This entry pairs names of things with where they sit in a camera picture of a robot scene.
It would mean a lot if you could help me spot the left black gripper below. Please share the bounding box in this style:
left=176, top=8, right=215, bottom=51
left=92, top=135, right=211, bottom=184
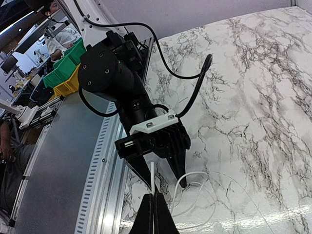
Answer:
left=115, top=123, right=191, bottom=192

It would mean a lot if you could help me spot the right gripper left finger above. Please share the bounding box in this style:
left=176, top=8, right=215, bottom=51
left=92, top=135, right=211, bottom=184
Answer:
left=129, top=194, right=154, bottom=234

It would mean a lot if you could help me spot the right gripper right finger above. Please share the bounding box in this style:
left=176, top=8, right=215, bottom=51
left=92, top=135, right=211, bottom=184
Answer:
left=154, top=193, right=179, bottom=234

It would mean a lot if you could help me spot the thin white cable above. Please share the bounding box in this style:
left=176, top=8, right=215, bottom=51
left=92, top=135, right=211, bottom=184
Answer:
left=150, top=160, right=217, bottom=231

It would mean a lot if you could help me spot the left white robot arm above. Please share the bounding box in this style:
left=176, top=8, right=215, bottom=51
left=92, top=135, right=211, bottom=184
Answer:
left=64, top=0, right=213, bottom=188

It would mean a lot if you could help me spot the yellow background bin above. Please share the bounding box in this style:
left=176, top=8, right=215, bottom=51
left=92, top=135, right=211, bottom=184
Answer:
left=54, top=64, right=80, bottom=97

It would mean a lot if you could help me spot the green storage bin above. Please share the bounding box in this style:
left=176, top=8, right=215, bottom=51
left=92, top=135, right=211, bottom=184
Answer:
left=43, top=38, right=86, bottom=88

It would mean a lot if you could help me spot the seated person at left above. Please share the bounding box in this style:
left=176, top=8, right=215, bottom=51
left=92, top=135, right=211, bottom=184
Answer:
left=0, top=119, right=35, bottom=214

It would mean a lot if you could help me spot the person in white shirt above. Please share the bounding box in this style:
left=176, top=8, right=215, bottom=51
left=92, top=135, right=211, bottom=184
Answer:
left=41, top=0, right=81, bottom=62

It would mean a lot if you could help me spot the aluminium front rail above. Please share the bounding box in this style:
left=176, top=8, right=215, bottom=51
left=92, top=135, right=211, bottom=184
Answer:
left=8, top=93, right=128, bottom=234

